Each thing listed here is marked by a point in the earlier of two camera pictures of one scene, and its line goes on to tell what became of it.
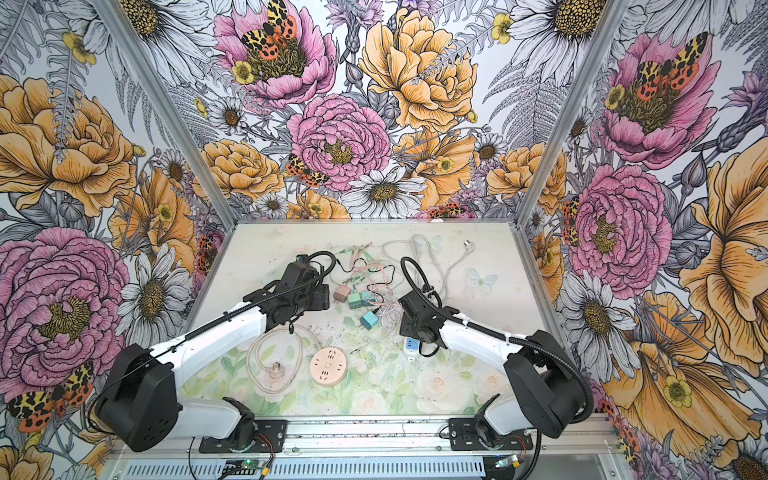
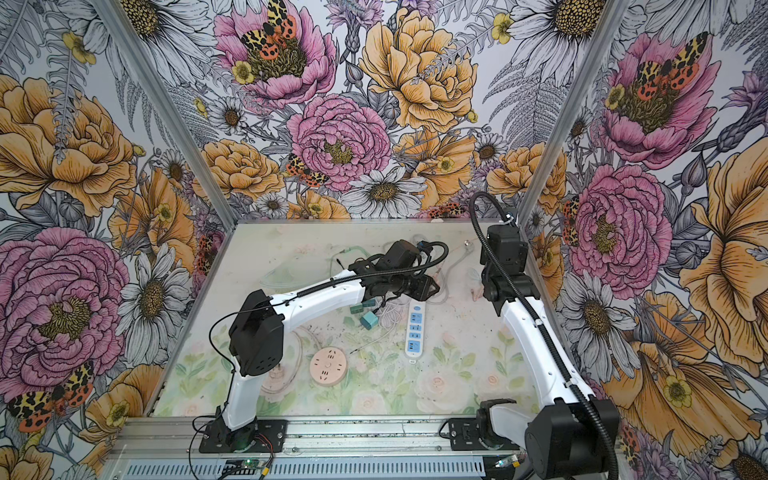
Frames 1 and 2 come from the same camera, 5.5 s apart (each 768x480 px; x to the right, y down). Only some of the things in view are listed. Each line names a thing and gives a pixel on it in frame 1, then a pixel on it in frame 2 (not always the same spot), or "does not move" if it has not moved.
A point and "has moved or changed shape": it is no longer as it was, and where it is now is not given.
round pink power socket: (328, 366) does not move
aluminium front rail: (377, 448) does not move
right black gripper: (405, 326) -> (523, 250)
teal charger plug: (369, 320) does not move
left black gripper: (320, 298) -> (422, 290)
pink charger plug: (341, 293) has moved or changed shape
